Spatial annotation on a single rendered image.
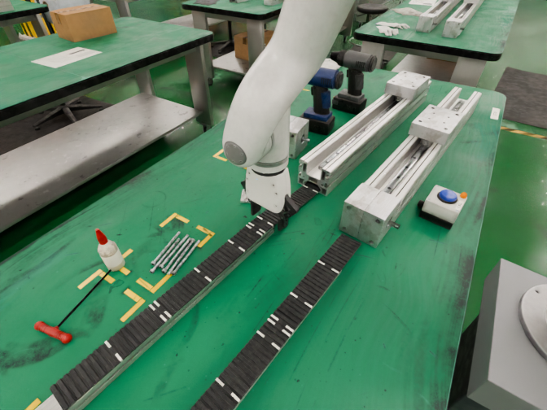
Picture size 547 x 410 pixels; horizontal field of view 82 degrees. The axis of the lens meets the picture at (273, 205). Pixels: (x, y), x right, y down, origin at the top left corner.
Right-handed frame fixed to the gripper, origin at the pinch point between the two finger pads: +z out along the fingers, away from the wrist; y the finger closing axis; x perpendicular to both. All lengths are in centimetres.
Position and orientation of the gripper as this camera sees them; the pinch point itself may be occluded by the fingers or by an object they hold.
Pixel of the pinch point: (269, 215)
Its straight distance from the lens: 77.0
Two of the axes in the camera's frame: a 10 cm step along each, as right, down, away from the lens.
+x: 6.3, -5.3, 5.8
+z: 0.0, 7.4, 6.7
